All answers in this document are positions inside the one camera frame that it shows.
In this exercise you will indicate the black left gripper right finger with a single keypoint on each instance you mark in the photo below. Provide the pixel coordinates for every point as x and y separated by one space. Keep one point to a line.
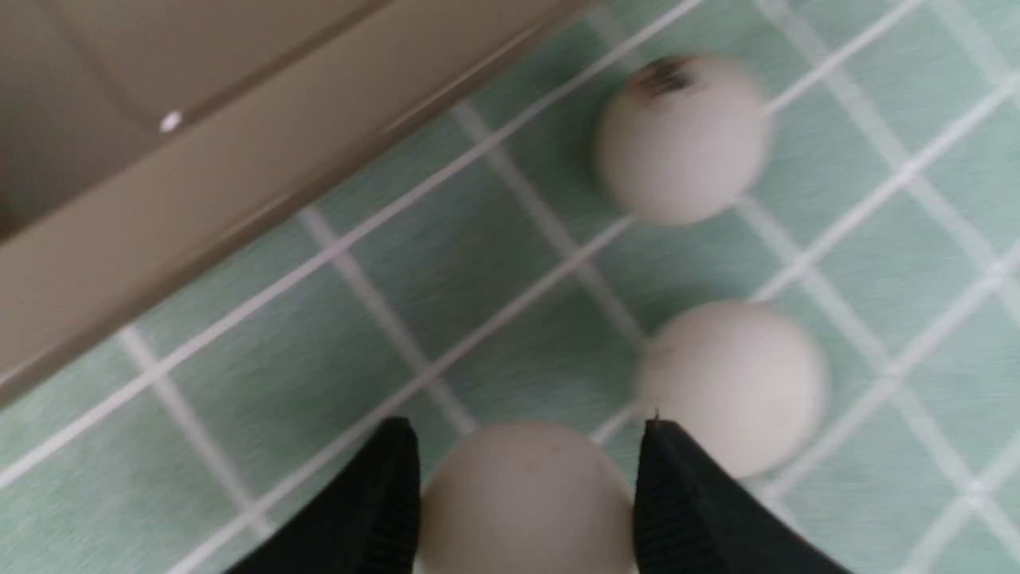
690 516

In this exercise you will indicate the olive green plastic bin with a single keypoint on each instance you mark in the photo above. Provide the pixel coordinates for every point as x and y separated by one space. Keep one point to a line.
143 141

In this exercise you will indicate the white ball with black mark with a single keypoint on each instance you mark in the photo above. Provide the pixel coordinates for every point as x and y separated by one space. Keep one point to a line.
685 138

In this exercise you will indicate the green checked tablecloth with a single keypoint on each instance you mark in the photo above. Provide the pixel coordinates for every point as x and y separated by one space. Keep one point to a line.
474 274

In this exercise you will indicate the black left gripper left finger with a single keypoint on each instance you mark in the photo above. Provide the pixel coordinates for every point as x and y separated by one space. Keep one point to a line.
366 520

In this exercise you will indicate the white ping-pong ball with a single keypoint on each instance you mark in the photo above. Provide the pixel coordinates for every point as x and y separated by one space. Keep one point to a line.
526 497
750 384

